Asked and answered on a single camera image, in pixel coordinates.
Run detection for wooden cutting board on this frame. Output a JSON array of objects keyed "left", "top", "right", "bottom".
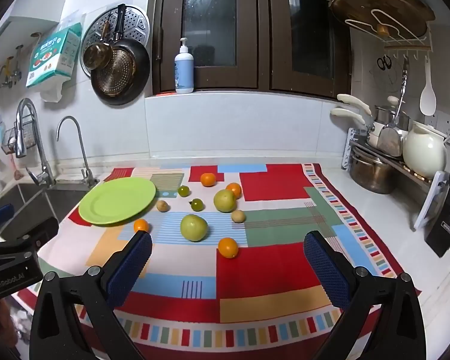
[{"left": 330, "top": 0, "right": 436, "bottom": 36}]

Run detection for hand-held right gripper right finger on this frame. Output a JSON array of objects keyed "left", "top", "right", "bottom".
[{"left": 303, "top": 230, "right": 428, "bottom": 360}]

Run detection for bicycle wall ornament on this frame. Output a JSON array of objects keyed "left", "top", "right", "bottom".
[{"left": 0, "top": 45, "right": 23, "bottom": 88}]

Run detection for green plate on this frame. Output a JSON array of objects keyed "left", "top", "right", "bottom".
[{"left": 78, "top": 177, "right": 157, "bottom": 227}]

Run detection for brass colander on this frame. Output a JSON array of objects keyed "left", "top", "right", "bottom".
[{"left": 92, "top": 49, "right": 136, "bottom": 96}]

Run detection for dish rack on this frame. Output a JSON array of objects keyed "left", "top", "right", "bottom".
[{"left": 341, "top": 127, "right": 450, "bottom": 229}]

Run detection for black wire basket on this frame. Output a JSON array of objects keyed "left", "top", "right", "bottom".
[{"left": 2, "top": 122, "right": 36, "bottom": 154}]

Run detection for steel stockpot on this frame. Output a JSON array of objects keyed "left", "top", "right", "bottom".
[{"left": 349, "top": 146, "right": 398, "bottom": 195}]

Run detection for blue white pump bottle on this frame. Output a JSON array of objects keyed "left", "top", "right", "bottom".
[{"left": 173, "top": 37, "right": 194, "bottom": 95}]

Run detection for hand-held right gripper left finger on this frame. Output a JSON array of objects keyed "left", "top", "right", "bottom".
[{"left": 29, "top": 229, "right": 153, "bottom": 360}]

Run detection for white wall socket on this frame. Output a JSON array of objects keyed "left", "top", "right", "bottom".
[{"left": 425, "top": 112, "right": 450, "bottom": 136}]

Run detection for small brass pot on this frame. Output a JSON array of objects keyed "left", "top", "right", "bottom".
[{"left": 83, "top": 19, "right": 114, "bottom": 70}]

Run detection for black frying pan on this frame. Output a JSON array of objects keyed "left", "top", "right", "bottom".
[{"left": 91, "top": 4, "right": 151, "bottom": 106}]

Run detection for white rice paddle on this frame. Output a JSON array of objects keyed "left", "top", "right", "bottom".
[{"left": 419, "top": 56, "right": 437, "bottom": 116}]

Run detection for round perforated steel plate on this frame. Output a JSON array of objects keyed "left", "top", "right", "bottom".
[{"left": 79, "top": 4, "right": 151, "bottom": 79}]

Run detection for white pitcher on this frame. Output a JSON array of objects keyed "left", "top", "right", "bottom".
[{"left": 402, "top": 121, "right": 450, "bottom": 180}]

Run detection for paper towel pack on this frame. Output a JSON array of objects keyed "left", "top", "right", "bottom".
[{"left": 25, "top": 22, "right": 83, "bottom": 103}]

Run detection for colourful patterned cloth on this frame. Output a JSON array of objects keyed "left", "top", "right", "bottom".
[{"left": 13, "top": 163, "right": 422, "bottom": 360}]

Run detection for black knife block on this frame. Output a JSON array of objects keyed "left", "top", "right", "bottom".
[{"left": 424, "top": 168, "right": 450, "bottom": 259}]

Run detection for steel pot with cream handle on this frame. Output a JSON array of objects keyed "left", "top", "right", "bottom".
[{"left": 337, "top": 94, "right": 411, "bottom": 132}]

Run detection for white wire rack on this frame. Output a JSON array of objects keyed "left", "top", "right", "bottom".
[{"left": 345, "top": 9, "right": 434, "bottom": 51}]

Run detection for large chrome faucet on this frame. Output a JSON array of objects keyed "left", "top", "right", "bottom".
[{"left": 16, "top": 98, "right": 57, "bottom": 189}]

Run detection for steel sink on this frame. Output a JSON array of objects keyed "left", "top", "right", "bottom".
[{"left": 0, "top": 182, "right": 85, "bottom": 233}]

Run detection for metal spatula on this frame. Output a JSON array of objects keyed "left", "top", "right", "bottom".
[{"left": 377, "top": 57, "right": 409, "bottom": 157}]

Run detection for thin gooseneck faucet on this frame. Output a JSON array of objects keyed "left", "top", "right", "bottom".
[{"left": 56, "top": 116, "right": 100, "bottom": 188}]

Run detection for brown window frame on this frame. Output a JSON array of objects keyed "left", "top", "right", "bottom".
[{"left": 148, "top": 0, "right": 351, "bottom": 100}]

